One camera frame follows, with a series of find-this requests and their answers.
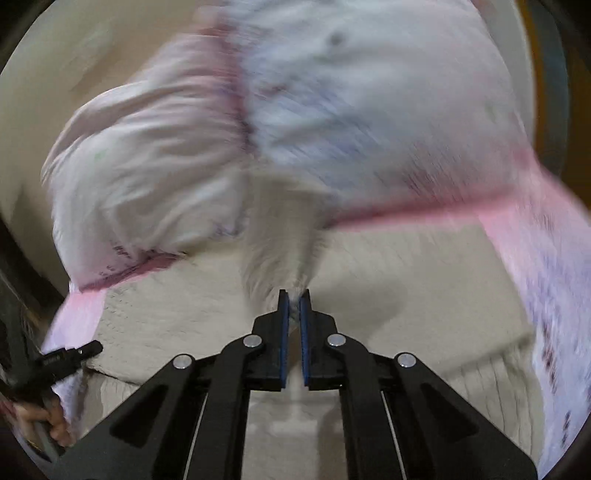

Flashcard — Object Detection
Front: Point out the white printed pink-trimmed garment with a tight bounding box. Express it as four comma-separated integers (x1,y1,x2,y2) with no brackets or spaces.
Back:
41,0,591,476

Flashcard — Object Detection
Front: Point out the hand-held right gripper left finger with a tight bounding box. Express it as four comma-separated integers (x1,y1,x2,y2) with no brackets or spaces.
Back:
48,289,291,480

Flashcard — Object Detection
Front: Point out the person's left hand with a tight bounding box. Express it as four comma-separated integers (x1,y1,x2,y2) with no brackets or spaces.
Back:
16,398,75,448

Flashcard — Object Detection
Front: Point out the dark yellow-edged object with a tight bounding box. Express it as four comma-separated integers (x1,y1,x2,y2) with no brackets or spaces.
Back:
521,0,575,178

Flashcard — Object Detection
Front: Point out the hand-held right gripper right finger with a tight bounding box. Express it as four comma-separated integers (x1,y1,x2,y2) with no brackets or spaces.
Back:
299,289,539,480

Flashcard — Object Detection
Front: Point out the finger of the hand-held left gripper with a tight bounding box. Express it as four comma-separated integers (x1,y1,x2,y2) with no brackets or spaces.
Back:
42,340,103,371

